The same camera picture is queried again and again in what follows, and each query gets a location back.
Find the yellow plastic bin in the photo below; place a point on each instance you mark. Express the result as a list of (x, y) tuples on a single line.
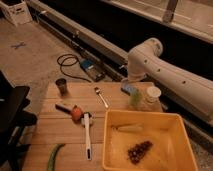
[(171, 150)]

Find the clear jar white lid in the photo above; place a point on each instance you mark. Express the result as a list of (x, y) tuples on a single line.
[(152, 94)]

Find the black handled tool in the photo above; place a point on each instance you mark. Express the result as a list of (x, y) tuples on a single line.
[(63, 108)]

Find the orange fruit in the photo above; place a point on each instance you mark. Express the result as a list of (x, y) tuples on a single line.
[(76, 113)]

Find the green plastic cup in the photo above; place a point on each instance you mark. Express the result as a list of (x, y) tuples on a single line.
[(136, 106)]

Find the black chair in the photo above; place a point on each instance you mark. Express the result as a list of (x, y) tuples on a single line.
[(13, 120)]

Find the white handled brush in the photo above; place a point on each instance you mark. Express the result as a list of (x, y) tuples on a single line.
[(87, 122)]

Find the green cucumber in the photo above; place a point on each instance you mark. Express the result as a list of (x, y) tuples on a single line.
[(52, 157)]

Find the metal spoon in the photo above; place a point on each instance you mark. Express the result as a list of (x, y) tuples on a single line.
[(98, 92)]

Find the dark metal cup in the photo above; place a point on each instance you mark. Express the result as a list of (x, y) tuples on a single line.
[(61, 84)]

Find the light blue towel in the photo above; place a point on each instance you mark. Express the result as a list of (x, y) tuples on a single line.
[(135, 97)]

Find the white cardboard box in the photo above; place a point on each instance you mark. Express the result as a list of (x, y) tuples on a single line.
[(16, 14)]

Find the blue black device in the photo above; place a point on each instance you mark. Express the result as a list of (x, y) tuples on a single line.
[(92, 70)]

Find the blue sponge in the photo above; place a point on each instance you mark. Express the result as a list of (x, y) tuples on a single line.
[(127, 88)]

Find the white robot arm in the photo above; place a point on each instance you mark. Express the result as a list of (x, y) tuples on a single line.
[(189, 90)]

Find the bunch of dark grapes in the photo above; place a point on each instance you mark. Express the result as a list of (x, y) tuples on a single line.
[(137, 152)]

